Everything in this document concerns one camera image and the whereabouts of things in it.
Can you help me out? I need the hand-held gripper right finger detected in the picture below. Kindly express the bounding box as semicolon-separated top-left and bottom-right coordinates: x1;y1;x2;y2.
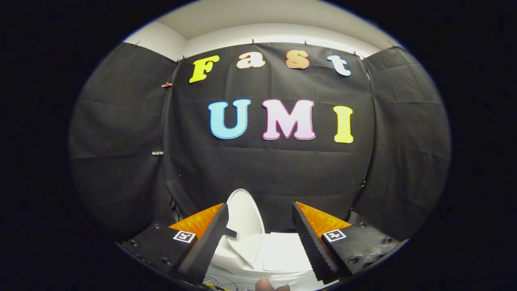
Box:
292;201;400;285

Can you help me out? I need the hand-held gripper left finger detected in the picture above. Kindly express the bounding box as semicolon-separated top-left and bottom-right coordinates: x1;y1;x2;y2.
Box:
121;203;229;285

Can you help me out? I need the black backdrop cloth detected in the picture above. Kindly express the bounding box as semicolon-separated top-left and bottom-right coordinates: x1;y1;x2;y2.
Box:
69;40;452;243

